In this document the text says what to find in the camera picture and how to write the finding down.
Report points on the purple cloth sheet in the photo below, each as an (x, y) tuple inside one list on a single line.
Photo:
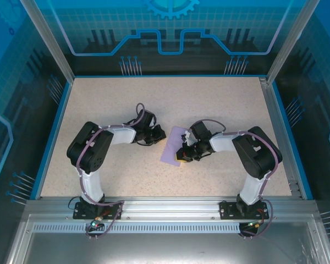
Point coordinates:
[(170, 148)]

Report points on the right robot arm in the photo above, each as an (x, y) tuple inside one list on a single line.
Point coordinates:
[(255, 154)]

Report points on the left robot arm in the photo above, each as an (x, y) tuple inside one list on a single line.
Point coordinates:
[(88, 148)]

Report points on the metal tray surface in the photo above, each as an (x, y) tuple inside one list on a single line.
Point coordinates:
[(165, 247)]

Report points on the right power connector with LED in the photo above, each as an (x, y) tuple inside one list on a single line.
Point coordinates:
[(253, 225)]

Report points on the power connector with led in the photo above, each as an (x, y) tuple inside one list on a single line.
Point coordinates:
[(253, 225), (94, 225)]

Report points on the left power connector with LED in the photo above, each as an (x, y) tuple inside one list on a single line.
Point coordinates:
[(94, 225)]

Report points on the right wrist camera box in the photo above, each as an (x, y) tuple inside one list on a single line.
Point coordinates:
[(187, 138)]

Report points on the aluminium mounting rail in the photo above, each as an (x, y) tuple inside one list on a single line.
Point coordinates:
[(170, 209)]

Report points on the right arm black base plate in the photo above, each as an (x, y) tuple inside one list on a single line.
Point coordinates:
[(225, 210)]

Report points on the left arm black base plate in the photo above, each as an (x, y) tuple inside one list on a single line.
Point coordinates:
[(112, 210)]

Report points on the aluminium side rail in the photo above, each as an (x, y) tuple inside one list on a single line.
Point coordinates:
[(269, 99)]

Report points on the blue table border frame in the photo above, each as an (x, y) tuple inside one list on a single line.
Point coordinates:
[(35, 192)]

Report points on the aluminium frame post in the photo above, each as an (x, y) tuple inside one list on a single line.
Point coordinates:
[(291, 41), (50, 41)]

